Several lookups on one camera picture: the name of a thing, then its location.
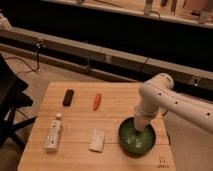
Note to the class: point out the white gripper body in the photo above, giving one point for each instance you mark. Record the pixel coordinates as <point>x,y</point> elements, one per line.
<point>141,118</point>

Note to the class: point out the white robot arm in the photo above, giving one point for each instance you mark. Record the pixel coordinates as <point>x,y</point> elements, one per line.
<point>157,93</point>

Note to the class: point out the green ceramic bowl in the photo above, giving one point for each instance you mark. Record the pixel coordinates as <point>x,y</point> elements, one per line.
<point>133,141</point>

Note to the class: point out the orange carrot toy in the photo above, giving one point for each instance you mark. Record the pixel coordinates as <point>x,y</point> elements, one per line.
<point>97,101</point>

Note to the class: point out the white sponge block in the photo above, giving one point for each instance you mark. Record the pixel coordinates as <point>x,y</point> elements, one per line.
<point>97,141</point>

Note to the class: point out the wooden table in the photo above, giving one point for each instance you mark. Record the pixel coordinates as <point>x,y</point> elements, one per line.
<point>91,116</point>

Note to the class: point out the black rectangular device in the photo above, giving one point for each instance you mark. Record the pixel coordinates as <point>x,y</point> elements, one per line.
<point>68,97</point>

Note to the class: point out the white plastic bottle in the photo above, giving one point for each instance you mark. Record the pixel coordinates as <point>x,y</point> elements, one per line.
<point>52,139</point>

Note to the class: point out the black office chair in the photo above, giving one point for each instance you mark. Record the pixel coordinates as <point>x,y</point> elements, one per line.
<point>12,98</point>

